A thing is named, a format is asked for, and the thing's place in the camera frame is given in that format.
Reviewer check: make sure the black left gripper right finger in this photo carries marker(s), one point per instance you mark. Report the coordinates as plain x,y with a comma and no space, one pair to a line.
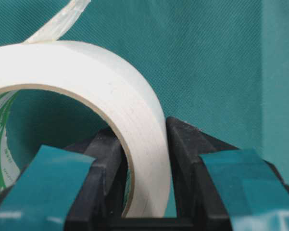
222,187

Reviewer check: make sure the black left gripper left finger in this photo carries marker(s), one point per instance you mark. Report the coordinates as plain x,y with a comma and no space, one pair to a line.
68,189

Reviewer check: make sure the white duct tape roll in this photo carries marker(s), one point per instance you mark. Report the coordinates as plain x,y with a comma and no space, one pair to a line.
111,87

